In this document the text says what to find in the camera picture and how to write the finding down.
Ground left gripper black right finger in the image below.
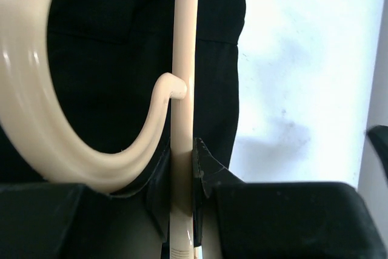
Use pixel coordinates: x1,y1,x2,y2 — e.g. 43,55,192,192
192,138,387,258

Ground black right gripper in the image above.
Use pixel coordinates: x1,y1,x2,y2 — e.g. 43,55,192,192
367,125,388,180

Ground black trousers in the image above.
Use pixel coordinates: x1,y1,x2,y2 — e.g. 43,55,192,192
0,0,247,196

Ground beige plastic hanger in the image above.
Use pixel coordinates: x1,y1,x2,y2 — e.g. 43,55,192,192
1,0,198,258

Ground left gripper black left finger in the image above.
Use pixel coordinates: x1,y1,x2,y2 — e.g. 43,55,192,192
1,146,170,258

